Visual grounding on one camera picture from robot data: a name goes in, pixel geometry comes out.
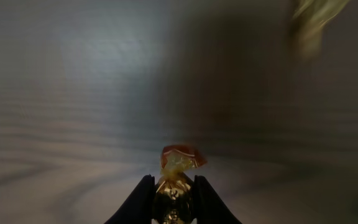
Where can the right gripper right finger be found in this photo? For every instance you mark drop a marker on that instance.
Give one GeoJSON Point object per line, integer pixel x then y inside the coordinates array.
{"type": "Point", "coordinates": [210, 203]}

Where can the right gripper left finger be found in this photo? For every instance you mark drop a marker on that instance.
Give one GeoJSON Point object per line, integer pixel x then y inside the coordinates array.
{"type": "Point", "coordinates": [137, 203]}

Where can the gold candy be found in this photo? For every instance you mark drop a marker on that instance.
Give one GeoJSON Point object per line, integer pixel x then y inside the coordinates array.
{"type": "Point", "coordinates": [311, 21]}
{"type": "Point", "coordinates": [174, 189]}

